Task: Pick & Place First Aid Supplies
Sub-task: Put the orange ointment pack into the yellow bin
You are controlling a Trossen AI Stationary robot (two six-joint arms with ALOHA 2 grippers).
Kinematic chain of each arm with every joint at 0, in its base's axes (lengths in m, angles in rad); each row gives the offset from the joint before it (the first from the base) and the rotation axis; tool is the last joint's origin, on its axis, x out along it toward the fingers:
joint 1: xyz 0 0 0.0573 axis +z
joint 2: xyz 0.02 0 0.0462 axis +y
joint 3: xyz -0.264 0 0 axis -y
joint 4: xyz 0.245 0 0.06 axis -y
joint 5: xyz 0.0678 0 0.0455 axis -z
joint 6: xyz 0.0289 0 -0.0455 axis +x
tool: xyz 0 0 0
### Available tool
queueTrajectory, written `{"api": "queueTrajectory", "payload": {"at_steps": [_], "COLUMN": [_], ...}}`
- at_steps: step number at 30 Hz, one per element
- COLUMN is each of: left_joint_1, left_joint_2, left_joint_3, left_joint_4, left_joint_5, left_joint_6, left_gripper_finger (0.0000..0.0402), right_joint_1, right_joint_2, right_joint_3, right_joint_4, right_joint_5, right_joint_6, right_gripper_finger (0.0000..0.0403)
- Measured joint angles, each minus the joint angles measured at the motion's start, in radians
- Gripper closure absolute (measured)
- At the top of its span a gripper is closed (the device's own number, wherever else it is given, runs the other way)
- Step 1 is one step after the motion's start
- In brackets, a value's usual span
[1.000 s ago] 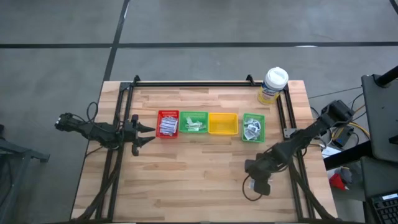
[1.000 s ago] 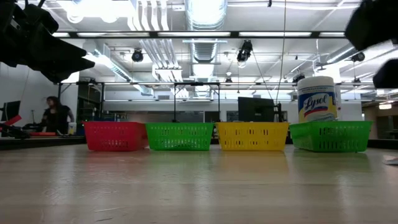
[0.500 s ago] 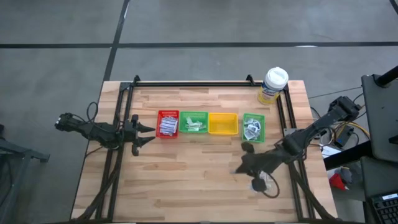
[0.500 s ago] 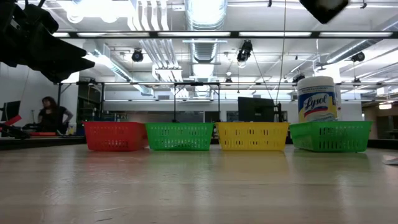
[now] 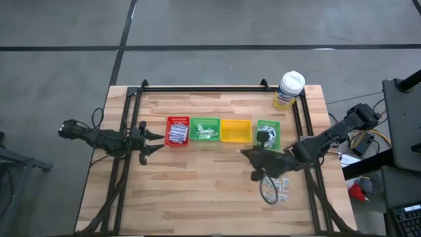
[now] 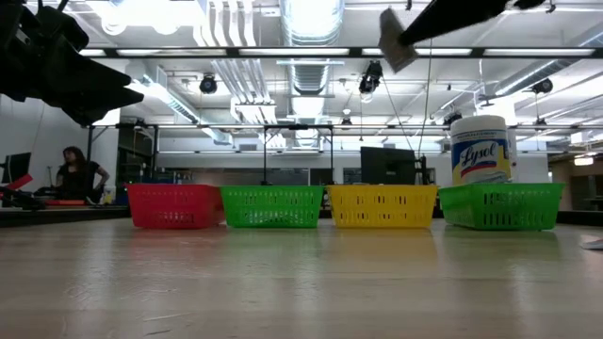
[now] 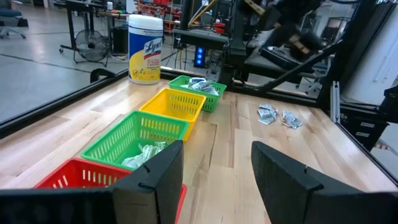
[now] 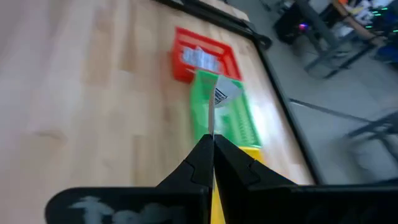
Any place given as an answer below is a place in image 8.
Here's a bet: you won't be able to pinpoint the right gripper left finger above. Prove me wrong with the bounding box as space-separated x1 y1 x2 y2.
45 134 215 224

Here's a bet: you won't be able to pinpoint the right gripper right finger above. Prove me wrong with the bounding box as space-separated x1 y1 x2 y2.
213 134 398 224

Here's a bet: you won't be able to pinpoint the grey-white pad packet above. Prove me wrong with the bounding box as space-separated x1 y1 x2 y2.
207 75 245 141

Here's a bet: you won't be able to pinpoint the yellow plastic basket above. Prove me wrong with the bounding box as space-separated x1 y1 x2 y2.
210 146 265 224

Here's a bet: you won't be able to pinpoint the green plastic basket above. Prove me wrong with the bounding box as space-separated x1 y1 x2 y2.
189 70 262 147

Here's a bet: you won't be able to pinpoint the red plastic basket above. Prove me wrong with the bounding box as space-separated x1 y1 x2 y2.
170 26 243 84

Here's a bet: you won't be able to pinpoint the wooden-topped side desk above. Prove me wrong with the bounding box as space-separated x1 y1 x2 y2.
295 0 388 80

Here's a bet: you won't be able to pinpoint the black computer tower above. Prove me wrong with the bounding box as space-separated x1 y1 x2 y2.
272 6 315 44

